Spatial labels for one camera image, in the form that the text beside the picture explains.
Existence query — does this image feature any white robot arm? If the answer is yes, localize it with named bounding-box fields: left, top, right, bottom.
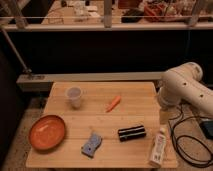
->
left=157, top=62, right=213, bottom=124

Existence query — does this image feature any wooden table board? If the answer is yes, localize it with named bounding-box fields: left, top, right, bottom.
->
left=25, top=81, right=179, bottom=169

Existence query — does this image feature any dark power adapter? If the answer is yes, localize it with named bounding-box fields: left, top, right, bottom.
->
left=199, top=121, right=213, bottom=140

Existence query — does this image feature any white bottle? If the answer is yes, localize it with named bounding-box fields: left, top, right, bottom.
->
left=149, top=127, right=166, bottom=167

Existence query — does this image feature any black striped box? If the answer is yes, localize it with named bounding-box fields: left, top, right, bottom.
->
left=118, top=125, right=147, bottom=142

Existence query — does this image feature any black object on shelf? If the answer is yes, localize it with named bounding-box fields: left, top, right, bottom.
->
left=121, top=9, right=143, bottom=23

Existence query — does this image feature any orange bowl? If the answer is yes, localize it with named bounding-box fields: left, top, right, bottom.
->
left=29, top=115, right=66, bottom=150

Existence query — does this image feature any grey metal beam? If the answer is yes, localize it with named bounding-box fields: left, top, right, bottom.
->
left=16, top=72, right=162, bottom=92

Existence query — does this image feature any diagonal metal pole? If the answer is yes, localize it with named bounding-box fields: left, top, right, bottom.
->
left=0, top=26, right=32, bottom=77

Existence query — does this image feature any black cable on floor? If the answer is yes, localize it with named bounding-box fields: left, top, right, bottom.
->
left=168, top=103, right=213, bottom=169

